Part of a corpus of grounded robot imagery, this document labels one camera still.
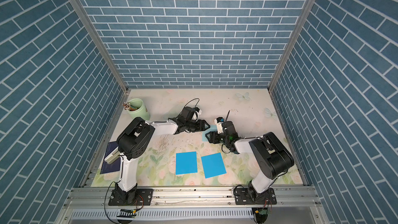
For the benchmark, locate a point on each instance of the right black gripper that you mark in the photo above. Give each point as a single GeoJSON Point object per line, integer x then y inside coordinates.
{"type": "Point", "coordinates": [214, 136]}

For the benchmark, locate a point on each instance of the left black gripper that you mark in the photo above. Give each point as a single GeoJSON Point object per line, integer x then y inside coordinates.
{"type": "Point", "coordinates": [202, 126]}

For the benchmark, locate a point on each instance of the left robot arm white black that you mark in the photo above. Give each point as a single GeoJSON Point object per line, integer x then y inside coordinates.
{"type": "Point", "coordinates": [134, 140]}

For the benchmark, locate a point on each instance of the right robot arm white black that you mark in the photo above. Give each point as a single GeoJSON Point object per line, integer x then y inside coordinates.
{"type": "Point", "coordinates": [272, 157]}

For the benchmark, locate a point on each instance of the blue paper sheet right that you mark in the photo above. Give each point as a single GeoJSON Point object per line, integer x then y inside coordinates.
{"type": "Point", "coordinates": [213, 165]}

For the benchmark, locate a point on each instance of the blue paper sheet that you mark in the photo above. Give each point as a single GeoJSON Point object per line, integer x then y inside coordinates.
{"type": "Point", "coordinates": [213, 165]}
{"type": "Point", "coordinates": [186, 163]}

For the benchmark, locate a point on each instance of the blue paper sheet left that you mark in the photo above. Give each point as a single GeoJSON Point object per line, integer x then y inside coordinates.
{"type": "Point", "coordinates": [186, 163]}

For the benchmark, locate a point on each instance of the green pencil cup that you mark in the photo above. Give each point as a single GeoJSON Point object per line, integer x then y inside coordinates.
{"type": "Point", "coordinates": [141, 110]}

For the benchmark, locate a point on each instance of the white stapler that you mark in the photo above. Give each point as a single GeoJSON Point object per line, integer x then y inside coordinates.
{"type": "Point", "coordinates": [113, 156]}

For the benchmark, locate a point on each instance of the dark blue notebook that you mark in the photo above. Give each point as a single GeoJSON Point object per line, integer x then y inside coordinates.
{"type": "Point", "coordinates": [114, 166]}

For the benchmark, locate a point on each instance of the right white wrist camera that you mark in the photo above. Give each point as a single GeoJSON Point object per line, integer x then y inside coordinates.
{"type": "Point", "coordinates": [219, 121]}

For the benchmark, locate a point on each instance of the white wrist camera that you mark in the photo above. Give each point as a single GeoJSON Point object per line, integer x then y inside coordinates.
{"type": "Point", "coordinates": [198, 113]}
{"type": "Point", "coordinates": [219, 121]}

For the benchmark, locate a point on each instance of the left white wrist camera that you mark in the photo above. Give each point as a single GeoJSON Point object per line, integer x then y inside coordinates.
{"type": "Point", "coordinates": [198, 113]}

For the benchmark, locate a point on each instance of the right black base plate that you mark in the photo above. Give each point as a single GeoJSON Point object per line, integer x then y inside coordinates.
{"type": "Point", "coordinates": [245, 196]}

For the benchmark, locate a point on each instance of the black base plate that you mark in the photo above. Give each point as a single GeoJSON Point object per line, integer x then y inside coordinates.
{"type": "Point", "coordinates": [245, 196]}
{"type": "Point", "coordinates": [136, 196]}

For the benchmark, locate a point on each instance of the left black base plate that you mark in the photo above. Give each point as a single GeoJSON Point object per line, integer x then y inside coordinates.
{"type": "Point", "coordinates": [136, 196]}

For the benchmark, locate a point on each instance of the aluminium mounting rail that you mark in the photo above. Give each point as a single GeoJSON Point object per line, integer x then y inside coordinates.
{"type": "Point", "coordinates": [195, 196]}

